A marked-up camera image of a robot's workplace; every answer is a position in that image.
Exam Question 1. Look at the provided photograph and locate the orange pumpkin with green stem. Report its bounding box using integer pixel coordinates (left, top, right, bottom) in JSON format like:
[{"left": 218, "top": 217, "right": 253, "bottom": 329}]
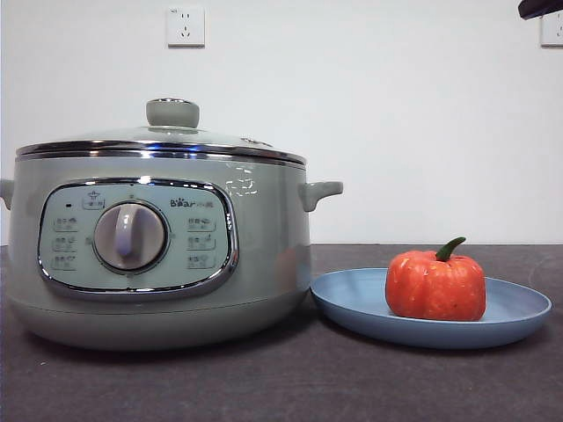
[{"left": 385, "top": 236, "right": 487, "bottom": 322}]

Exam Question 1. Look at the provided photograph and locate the glass steamer lid with knob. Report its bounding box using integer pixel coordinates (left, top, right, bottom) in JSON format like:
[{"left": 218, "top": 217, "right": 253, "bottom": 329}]
[{"left": 15, "top": 98, "right": 307, "bottom": 166}]

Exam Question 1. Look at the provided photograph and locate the blue round plate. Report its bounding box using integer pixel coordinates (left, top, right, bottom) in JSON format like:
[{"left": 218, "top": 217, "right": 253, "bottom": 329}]
[{"left": 310, "top": 267, "right": 553, "bottom": 351}]

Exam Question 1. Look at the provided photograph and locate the pale green electric steamer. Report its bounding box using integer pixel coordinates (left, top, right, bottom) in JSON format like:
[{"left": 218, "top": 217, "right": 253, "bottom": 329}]
[{"left": 0, "top": 156, "right": 344, "bottom": 352}]

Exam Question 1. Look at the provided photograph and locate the white wall socket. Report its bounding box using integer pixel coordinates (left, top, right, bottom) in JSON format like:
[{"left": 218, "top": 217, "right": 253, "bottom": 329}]
[
  {"left": 539, "top": 12, "right": 563, "bottom": 48},
  {"left": 166, "top": 6, "right": 206, "bottom": 48}
]

